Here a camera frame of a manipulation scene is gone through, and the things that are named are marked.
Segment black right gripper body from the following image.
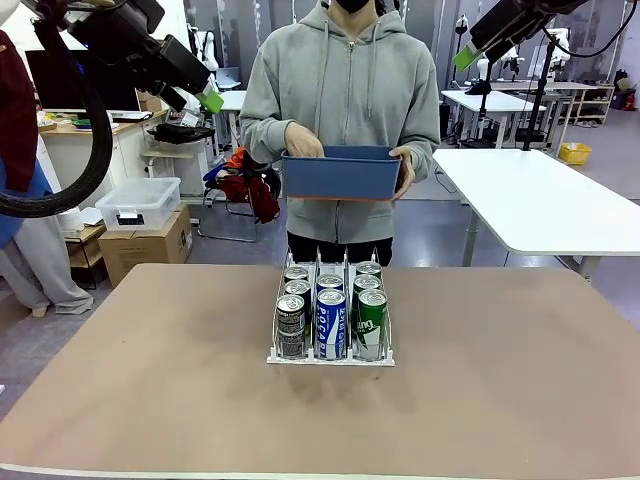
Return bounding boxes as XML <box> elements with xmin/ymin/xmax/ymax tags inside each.
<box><xmin>468</xmin><ymin>0</ymin><xmax>556</xmax><ymax>60</ymax></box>

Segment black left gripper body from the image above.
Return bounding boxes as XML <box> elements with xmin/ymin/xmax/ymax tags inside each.
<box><xmin>64</xmin><ymin>0</ymin><xmax>212</xmax><ymax>109</ymax></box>

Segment blue plastic bin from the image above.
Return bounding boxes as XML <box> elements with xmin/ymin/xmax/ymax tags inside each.
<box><xmin>280</xmin><ymin>144</ymin><xmax>403</xmax><ymax>202</ymax></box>

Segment person's left forearm grey sleeve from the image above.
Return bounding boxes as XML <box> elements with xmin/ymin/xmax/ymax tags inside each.
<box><xmin>407</xmin><ymin>124</ymin><xmax>442</xmax><ymax>185</ymax></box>

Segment person's right forearm grey sleeve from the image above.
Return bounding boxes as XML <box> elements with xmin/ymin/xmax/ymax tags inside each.
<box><xmin>238</xmin><ymin>112</ymin><xmax>296</xmax><ymax>164</ymax></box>

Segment blue Pocari beverage can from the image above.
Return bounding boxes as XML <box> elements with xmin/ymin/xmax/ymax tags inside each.
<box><xmin>315</xmin><ymin>272</ymin><xmax>345</xmax><ymax>294</ymax></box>
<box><xmin>315</xmin><ymin>288</ymin><xmax>348</xmax><ymax>361</ymax></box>

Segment clear white can dispenser rack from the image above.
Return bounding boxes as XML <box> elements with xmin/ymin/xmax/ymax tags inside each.
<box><xmin>266</xmin><ymin>244</ymin><xmax>399</xmax><ymax>369</ymax></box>

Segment person's right hand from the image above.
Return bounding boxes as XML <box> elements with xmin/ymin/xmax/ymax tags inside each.
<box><xmin>285</xmin><ymin>121</ymin><xmax>325</xmax><ymax>160</ymax></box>

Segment person's left hand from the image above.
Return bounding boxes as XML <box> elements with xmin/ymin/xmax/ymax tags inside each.
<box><xmin>388</xmin><ymin>145</ymin><xmax>416</xmax><ymax>202</ymax></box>

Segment white background desk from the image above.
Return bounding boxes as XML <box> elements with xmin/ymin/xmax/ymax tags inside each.
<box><xmin>218</xmin><ymin>89</ymin><xmax>250</xmax><ymax>151</ymax></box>

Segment dark box with white label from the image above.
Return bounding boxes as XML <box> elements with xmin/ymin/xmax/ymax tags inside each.
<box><xmin>166</xmin><ymin>108</ymin><xmax>206</xmax><ymax>129</ymax></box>

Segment cardboard box on cabinet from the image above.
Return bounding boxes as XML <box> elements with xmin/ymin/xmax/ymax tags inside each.
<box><xmin>137</xmin><ymin>89</ymin><xmax>164</xmax><ymax>114</ymax></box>

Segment grey laptop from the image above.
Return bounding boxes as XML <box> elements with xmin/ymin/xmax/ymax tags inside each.
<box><xmin>215</xmin><ymin>66</ymin><xmax>242</xmax><ymax>92</ymax></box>

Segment black bag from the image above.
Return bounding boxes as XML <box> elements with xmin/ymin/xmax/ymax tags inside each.
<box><xmin>146</xmin><ymin>121</ymin><xmax>216</xmax><ymax>146</ymax></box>

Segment black lamp stand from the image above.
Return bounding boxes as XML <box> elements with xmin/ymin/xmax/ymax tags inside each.
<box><xmin>451</xmin><ymin>13</ymin><xmax>470</xmax><ymax>91</ymax></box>

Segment small wood top side table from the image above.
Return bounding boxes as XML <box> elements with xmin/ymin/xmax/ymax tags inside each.
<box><xmin>142</xmin><ymin>139</ymin><xmax>211</xmax><ymax>201</ymax></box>

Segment black tripod stand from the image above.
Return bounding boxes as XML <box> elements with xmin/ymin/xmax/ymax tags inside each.
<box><xmin>462</xmin><ymin>59</ymin><xmax>501</xmax><ymax>149</ymax></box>

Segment white background table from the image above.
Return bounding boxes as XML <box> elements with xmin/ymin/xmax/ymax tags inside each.
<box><xmin>439</xmin><ymin>88</ymin><xmax>547</xmax><ymax>146</ymax></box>

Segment orange cloth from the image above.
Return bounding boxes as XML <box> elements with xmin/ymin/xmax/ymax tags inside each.
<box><xmin>224</xmin><ymin>144</ymin><xmax>251</xmax><ymax>171</ymax></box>

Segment black pole stand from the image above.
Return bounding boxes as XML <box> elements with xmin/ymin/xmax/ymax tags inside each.
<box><xmin>519</xmin><ymin>34</ymin><xmax>560</xmax><ymax>152</ymax></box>

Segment black computer monitor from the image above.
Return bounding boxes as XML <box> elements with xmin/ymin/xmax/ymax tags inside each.
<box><xmin>24</xmin><ymin>49</ymin><xmax>141</xmax><ymax>112</ymax></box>

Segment long wooden workbench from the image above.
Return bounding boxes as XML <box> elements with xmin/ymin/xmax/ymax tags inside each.
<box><xmin>492</xmin><ymin>79</ymin><xmax>616</xmax><ymax>126</ymax></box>

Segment red jacket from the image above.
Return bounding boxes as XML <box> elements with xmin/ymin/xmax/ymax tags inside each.
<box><xmin>217</xmin><ymin>172</ymin><xmax>281</xmax><ymax>225</ymax></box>

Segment clear plastic storage box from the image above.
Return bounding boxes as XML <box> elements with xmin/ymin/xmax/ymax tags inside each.
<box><xmin>94</xmin><ymin>176</ymin><xmax>182</xmax><ymax>232</ymax></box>

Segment white cabinet desk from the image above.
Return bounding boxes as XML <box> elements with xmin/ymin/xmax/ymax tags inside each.
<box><xmin>49</xmin><ymin>109</ymin><xmax>169</xmax><ymax>211</ymax></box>

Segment person in grey hoodie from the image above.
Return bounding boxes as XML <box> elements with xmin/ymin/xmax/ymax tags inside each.
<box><xmin>238</xmin><ymin>0</ymin><xmax>442</xmax><ymax>269</ymax></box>

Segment person in grey trousers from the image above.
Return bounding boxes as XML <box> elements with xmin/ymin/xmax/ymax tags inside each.
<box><xmin>0</xmin><ymin>29</ymin><xmax>95</xmax><ymax>317</ymax></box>

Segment yellow plastic basket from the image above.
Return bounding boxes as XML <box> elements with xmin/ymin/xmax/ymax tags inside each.
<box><xmin>558</xmin><ymin>142</ymin><xmax>593</xmax><ymax>166</ymax></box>

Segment large brown cardboard box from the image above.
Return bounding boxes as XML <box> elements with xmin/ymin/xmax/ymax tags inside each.
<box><xmin>97</xmin><ymin>202</ymin><xmax>194</xmax><ymax>289</ymax></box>

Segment large white table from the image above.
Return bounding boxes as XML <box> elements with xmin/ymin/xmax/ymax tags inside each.
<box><xmin>432</xmin><ymin>147</ymin><xmax>640</xmax><ymax>286</ymax></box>

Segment small wood metal shelf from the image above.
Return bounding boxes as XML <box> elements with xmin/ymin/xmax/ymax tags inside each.
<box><xmin>63</xmin><ymin>223</ymin><xmax>109</xmax><ymax>291</ymax></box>

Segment white round container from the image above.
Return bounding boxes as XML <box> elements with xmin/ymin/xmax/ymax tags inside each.
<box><xmin>53</xmin><ymin>212</ymin><xmax>86</xmax><ymax>236</ymax></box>

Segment left arm black cable sleeve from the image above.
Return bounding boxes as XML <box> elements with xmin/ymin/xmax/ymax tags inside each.
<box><xmin>0</xmin><ymin>14</ymin><xmax>115</xmax><ymax>219</ymax></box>

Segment metal frame chair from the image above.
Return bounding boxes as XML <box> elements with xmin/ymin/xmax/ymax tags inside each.
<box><xmin>197</xmin><ymin>139</ymin><xmax>281</xmax><ymax>245</ymax></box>

